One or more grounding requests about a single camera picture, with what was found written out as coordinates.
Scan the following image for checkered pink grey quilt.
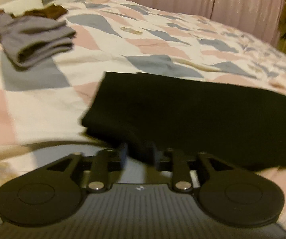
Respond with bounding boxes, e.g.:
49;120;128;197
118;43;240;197
0;0;286;230

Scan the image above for black pants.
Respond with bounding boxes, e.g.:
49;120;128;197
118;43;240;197
81;72;286;170

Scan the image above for brown garment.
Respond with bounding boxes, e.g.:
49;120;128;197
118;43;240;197
0;4;68;20

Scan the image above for purple grey garment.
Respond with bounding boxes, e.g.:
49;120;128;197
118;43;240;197
0;12;76;69

